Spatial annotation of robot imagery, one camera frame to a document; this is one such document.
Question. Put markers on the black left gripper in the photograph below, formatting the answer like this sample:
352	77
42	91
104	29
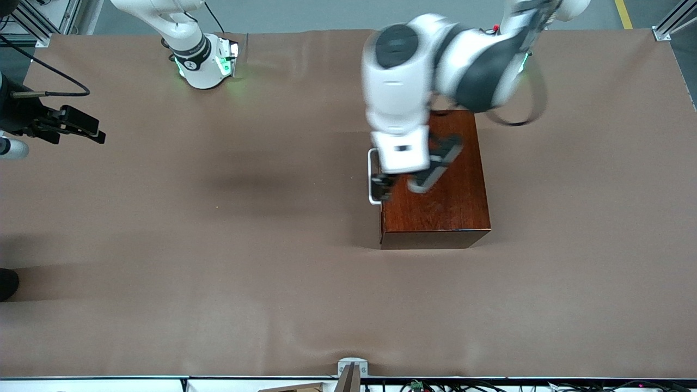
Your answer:
383	183

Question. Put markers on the black shoe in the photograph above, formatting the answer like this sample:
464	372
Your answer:
6	284

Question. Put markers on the grey metal clamp bracket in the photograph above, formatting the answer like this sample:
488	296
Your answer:
352	367

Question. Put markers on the aluminium profile beam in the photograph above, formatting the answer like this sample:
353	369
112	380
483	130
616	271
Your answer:
672	24

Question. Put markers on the brown cardboard piece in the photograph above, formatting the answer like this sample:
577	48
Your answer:
297	387

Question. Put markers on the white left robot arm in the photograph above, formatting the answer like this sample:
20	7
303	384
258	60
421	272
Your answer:
397	98

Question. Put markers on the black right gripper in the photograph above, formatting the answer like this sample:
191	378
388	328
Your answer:
23	115

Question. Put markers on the dark brown wooden cabinet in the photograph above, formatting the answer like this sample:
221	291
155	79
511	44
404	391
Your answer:
452	212

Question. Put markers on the brown table cover sheet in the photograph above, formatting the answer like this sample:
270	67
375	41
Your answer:
218	272

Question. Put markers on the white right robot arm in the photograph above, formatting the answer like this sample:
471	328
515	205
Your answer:
190	49

